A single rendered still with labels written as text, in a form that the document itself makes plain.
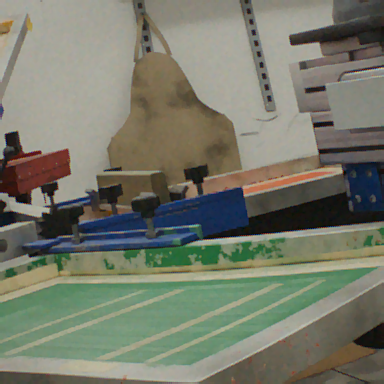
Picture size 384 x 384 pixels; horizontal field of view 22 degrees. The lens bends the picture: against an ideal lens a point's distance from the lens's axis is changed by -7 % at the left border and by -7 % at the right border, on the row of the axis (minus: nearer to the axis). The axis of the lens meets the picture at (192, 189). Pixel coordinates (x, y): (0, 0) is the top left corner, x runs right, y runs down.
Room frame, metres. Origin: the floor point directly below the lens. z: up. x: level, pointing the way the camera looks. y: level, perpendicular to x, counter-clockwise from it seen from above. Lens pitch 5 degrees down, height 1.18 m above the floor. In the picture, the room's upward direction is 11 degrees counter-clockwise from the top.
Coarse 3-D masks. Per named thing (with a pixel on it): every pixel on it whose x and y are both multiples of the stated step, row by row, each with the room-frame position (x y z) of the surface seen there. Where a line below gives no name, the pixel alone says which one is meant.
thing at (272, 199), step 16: (288, 160) 2.55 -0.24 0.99; (304, 160) 2.55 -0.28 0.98; (224, 176) 2.48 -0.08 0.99; (240, 176) 2.49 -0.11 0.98; (256, 176) 2.50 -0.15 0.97; (272, 176) 2.52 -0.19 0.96; (320, 176) 1.98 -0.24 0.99; (336, 176) 1.97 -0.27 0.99; (192, 192) 2.45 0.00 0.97; (208, 192) 2.46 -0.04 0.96; (256, 192) 1.94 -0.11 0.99; (272, 192) 1.92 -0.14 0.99; (288, 192) 1.93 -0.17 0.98; (304, 192) 1.94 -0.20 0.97; (320, 192) 1.96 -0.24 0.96; (336, 192) 1.97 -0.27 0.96; (256, 208) 1.91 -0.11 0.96; (272, 208) 1.92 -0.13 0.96
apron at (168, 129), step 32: (160, 32) 4.25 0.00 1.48; (160, 64) 4.24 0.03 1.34; (160, 96) 4.23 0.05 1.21; (192, 96) 4.28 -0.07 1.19; (128, 128) 4.17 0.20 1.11; (160, 128) 4.23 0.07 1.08; (192, 128) 4.25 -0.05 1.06; (224, 128) 4.30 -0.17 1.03; (128, 160) 4.16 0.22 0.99; (160, 160) 4.21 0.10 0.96; (192, 160) 4.23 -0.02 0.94; (224, 160) 4.30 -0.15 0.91
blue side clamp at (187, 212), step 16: (224, 192) 1.88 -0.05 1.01; (240, 192) 1.89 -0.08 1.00; (160, 208) 1.84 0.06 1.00; (176, 208) 1.85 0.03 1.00; (192, 208) 1.86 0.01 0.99; (208, 208) 1.87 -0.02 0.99; (224, 208) 1.88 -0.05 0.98; (240, 208) 1.89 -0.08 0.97; (96, 224) 1.80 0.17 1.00; (112, 224) 1.81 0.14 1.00; (128, 224) 1.82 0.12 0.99; (144, 224) 1.83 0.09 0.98; (160, 224) 1.84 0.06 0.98; (176, 224) 1.85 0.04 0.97; (192, 224) 1.86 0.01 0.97; (208, 224) 1.87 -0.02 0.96; (224, 224) 1.88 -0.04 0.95; (240, 224) 1.89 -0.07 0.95
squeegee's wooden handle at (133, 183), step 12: (108, 180) 2.23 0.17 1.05; (120, 180) 2.14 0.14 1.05; (132, 180) 2.06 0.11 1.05; (144, 180) 1.98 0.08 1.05; (156, 180) 1.95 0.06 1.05; (132, 192) 2.07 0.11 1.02; (144, 192) 2.00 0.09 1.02; (156, 192) 1.95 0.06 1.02; (168, 192) 1.95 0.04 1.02; (120, 204) 2.17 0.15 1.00
